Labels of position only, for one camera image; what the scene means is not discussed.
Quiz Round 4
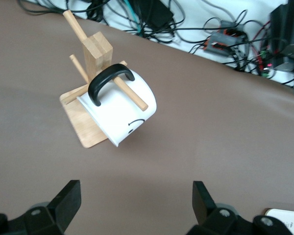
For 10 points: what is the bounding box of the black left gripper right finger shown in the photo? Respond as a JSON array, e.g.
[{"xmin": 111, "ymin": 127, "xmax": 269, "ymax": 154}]
[{"xmin": 186, "ymin": 181, "xmax": 294, "ymax": 235}]

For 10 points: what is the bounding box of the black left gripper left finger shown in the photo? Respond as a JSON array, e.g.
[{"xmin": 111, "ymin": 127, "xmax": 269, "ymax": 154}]
[{"xmin": 0, "ymin": 180, "xmax": 82, "ymax": 235}]

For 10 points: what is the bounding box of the white mug with black handle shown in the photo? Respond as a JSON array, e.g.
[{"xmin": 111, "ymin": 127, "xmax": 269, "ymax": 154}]
[{"xmin": 76, "ymin": 63, "xmax": 158, "ymax": 147}]

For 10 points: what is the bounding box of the cream tray with Rabbit print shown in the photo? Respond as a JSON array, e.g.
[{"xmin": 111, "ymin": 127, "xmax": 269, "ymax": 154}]
[{"xmin": 264, "ymin": 208, "xmax": 294, "ymax": 235}]

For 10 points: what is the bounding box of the green terminal circuit board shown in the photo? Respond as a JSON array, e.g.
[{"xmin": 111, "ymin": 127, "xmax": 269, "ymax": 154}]
[{"xmin": 259, "ymin": 48, "xmax": 277, "ymax": 79}]

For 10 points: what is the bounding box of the wooden mug rack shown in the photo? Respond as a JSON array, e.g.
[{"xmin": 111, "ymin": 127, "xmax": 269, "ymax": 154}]
[{"xmin": 59, "ymin": 10, "xmax": 149, "ymax": 149}]

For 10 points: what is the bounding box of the grey and orange connector box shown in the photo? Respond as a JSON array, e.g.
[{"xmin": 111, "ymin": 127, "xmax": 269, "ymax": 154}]
[{"xmin": 202, "ymin": 21, "xmax": 248, "ymax": 58}]

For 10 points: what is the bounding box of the black finned electronics box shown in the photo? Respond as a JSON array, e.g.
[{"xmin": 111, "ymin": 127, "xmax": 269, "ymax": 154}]
[{"xmin": 269, "ymin": 3, "xmax": 294, "ymax": 72}]

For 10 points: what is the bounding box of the black power adapter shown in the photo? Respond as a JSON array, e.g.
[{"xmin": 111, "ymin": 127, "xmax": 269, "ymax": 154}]
[{"xmin": 131, "ymin": 0, "xmax": 175, "ymax": 29}]

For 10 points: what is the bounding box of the red cable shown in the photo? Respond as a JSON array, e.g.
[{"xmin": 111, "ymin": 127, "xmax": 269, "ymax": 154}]
[{"xmin": 253, "ymin": 21, "xmax": 271, "ymax": 72}]

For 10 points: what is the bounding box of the black cable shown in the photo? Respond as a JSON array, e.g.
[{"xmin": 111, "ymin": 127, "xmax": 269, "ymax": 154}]
[
  {"xmin": 17, "ymin": 0, "xmax": 108, "ymax": 16},
  {"xmin": 202, "ymin": 9, "xmax": 248, "ymax": 31}
]

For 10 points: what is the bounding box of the teal cable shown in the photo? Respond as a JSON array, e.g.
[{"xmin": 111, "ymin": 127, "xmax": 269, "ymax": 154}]
[{"xmin": 126, "ymin": 0, "xmax": 144, "ymax": 28}]

